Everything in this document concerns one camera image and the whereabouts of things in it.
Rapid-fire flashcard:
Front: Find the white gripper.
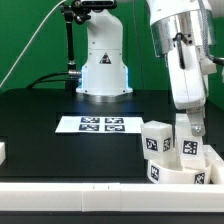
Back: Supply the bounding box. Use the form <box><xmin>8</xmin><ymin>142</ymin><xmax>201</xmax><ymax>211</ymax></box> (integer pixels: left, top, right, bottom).
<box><xmin>167</xmin><ymin>45</ymin><xmax>217</xmax><ymax>136</ymax></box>

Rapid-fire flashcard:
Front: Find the white round stool seat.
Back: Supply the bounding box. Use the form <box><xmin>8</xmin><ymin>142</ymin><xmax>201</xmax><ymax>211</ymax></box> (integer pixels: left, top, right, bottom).
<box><xmin>147</xmin><ymin>159</ymin><xmax>211</xmax><ymax>184</ymax></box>

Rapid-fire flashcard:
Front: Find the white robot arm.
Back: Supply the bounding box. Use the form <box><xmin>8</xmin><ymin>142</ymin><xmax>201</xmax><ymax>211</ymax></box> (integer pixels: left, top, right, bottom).
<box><xmin>146</xmin><ymin>0</ymin><xmax>224</xmax><ymax>136</ymax></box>

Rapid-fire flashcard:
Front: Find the paper sheet with markers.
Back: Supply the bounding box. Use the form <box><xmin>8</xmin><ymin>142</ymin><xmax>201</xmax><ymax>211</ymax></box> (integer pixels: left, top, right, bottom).
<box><xmin>55</xmin><ymin>116</ymin><xmax>143</xmax><ymax>134</ymax></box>

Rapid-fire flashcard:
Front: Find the white right border rail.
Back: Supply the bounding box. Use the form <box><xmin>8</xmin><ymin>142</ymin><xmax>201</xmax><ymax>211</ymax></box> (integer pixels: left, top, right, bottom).
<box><xmin>203</xmin><ymin>145</ymin><xmax>224</xmax><ymax>185</ymax></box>

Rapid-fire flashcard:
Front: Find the white border rail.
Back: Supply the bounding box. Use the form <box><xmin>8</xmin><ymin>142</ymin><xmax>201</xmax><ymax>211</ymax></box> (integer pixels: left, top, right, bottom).
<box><xmin>0</xmin><ymin>183</ymin><xmax>224</xmax><ymax>212</ymax></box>
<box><xmin>203</xmin><ymin>145</ymin><xmax>224</xmax><ymax>185</ymax></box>
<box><xmin>0</xmin><ymin>142</ymin><xmax>6</xmax><ymax>165</ymax></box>

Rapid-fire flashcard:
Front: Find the black camera on stand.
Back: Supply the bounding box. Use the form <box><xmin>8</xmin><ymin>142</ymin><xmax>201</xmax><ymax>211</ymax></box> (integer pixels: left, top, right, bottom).
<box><xmin>81</xmin><ymin>0</ymin><xmax>117</xmax><ymax>10</ymax></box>

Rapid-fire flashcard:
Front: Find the black cable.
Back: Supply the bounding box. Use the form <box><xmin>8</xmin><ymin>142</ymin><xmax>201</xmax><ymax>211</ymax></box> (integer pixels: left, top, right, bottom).
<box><xmin>26</xmin><ymin>71</ymin><xmax>82</xmax><ymax>90</ymax></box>

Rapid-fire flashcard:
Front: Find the white cable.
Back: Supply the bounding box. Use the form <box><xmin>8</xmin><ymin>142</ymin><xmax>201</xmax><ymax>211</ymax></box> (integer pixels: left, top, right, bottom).
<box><xmin>0</xmin><ymin>0</ymin><xmax>68</xmax><ymax>88</ymax></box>

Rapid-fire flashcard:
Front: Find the white left border rail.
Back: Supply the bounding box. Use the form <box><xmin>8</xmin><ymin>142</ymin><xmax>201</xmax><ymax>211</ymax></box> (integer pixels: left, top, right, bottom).
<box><xmin>0</xmin><ymin>142</ymin><xmax>6</xmax><ymax>165</ymax></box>

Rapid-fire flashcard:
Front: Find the white front border rail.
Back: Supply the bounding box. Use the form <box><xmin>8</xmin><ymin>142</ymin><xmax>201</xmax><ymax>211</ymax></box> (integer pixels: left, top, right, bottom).
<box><xmin>0</xmin><ymin>183</ymin><xmax>224</xmax><ymax>212</ymax></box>

